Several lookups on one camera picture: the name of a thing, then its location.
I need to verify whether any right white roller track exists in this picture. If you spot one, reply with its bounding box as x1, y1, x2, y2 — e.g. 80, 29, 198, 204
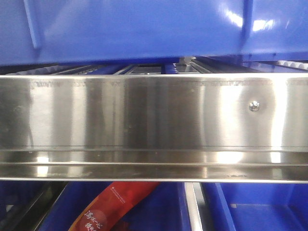
261, 60, 308, 73

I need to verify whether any large blue plastic bin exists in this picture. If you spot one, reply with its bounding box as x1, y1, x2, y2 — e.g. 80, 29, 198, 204
0, 0, 308, 66

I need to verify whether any red snack package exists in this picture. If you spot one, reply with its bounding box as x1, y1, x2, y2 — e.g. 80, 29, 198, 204
69, 181, 159, 231

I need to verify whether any silver screw on beam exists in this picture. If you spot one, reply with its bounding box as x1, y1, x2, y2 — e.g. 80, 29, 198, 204
249, 101, 260, 112

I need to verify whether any left white roller track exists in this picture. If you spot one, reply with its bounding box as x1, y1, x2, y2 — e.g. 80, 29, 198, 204
0, 64, 98, 76

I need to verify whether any lower right blue bin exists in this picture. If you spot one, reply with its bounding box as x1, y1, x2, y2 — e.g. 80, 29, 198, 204
202, 183, 308, 231

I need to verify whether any steel divider rail below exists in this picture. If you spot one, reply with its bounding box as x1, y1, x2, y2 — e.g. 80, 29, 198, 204
184, 182, 205, 231

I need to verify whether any middle white roller track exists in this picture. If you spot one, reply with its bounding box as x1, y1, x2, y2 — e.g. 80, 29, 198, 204
175, 56, 218, 74

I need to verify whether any white roller track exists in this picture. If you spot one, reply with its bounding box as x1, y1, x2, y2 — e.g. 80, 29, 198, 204
0, 64, 98, 76
175, 56, 218, 74
261, 60, 308, 73

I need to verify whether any stainless steel rack beam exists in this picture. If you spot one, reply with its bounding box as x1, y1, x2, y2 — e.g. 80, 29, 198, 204
0, 73, 308, 183

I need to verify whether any lower left blue bin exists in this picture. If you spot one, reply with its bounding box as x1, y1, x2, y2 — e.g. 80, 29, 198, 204
0, 181, 191, 231

